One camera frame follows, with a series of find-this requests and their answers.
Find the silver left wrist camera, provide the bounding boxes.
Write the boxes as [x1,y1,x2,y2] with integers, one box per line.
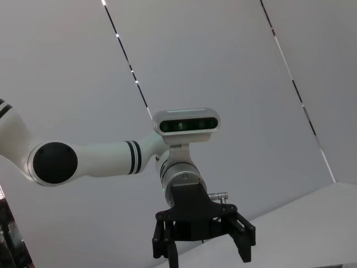
[152,107,221,165]

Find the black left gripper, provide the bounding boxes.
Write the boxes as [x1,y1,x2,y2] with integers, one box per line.
[152,183,257,268]

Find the dark equipment rack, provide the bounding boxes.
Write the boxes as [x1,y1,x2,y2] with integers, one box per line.
[0,183,36,268]

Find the left gripper cable with plug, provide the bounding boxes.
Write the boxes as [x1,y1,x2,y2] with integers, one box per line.
[208,191,229,213]

